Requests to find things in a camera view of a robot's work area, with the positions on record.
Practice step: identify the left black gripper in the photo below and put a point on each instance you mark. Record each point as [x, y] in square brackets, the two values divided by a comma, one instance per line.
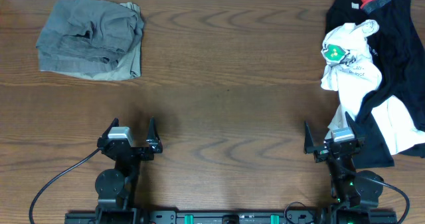
[154, 147]

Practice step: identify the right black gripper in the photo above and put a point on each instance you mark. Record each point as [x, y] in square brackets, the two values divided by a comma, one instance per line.
[322, 152]

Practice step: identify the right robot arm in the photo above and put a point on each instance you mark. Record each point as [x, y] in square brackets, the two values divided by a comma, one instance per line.
[357, 193]

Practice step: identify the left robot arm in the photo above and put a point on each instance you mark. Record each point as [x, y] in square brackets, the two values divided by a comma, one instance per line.
[116, 187]

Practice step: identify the white printed t-shirt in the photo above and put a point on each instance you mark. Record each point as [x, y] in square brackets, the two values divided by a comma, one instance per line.
[350, 71]

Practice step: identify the black t-shirt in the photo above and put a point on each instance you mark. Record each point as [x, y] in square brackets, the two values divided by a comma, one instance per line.
[398, 53]

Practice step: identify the folded gray pants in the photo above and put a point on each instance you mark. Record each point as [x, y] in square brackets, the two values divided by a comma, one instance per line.
[86, 34]

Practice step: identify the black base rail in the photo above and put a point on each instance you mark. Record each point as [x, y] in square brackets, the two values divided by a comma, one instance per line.
[173, 217]

